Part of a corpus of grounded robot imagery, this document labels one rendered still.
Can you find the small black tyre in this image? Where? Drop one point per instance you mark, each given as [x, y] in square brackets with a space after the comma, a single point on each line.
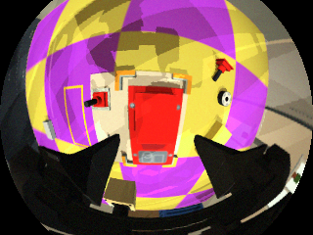
[224, 98]

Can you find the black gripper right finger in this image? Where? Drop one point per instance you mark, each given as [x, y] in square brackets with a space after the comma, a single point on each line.
[224, 166]

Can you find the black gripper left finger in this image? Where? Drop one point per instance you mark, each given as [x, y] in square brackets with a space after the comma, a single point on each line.
[89, 169]

